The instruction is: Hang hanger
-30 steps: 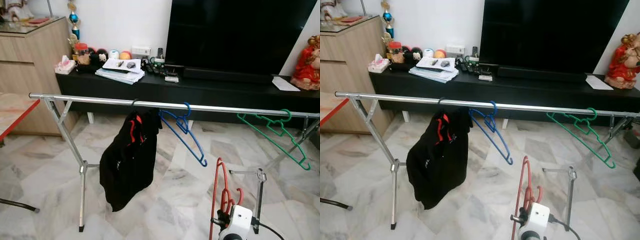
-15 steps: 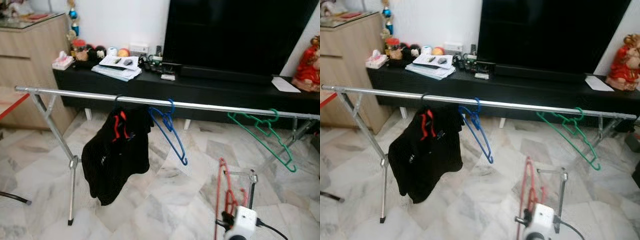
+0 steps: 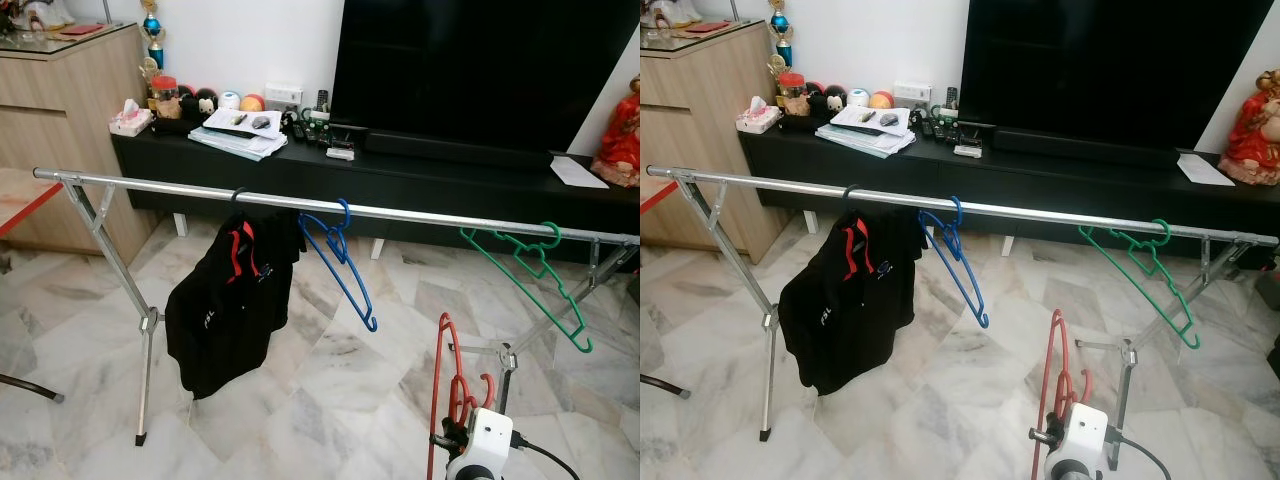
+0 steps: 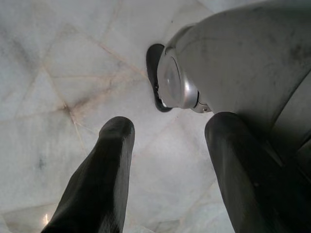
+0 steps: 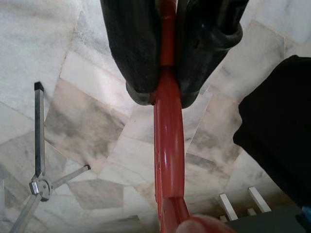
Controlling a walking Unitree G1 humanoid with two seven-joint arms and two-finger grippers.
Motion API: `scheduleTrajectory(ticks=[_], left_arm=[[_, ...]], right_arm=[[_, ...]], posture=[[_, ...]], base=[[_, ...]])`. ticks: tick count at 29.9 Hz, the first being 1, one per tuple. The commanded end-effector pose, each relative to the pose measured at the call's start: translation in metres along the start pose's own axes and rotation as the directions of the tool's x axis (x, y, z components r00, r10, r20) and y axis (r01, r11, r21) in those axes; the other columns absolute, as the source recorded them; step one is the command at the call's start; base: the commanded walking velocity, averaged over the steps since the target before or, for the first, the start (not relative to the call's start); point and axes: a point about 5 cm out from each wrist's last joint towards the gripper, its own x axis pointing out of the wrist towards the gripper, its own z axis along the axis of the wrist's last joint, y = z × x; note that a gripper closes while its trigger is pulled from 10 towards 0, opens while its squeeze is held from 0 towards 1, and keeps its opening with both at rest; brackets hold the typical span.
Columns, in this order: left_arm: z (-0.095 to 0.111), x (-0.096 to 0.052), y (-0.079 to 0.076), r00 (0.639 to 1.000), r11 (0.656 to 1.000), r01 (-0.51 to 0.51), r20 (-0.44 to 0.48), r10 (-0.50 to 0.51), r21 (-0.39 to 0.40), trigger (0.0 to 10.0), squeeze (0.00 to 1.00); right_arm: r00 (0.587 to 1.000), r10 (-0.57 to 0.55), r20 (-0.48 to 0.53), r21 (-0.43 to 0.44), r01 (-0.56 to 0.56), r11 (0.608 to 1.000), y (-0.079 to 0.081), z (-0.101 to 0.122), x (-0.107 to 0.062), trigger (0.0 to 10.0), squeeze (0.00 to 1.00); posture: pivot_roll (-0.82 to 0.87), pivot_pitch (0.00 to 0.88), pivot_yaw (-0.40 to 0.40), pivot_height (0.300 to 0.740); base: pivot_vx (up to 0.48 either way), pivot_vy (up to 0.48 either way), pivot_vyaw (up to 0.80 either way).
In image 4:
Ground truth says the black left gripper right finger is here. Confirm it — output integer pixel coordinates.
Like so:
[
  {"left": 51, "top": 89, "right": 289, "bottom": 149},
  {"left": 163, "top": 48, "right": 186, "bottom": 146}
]
[{"left": 204, "top": 111, "right": 311, "bottom": 233}]

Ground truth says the silver robot left leg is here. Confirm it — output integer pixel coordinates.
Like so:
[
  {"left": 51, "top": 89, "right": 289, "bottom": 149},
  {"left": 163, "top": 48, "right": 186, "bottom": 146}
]
[{"left": 157, "top": 0, "right": 311, "bottom": 170}]

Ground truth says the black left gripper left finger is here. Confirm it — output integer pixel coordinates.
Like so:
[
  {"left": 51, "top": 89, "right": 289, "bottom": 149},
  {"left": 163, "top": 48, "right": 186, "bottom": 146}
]
[{"left": 40, "top": 116, "right": 136, "bottom": 233}]

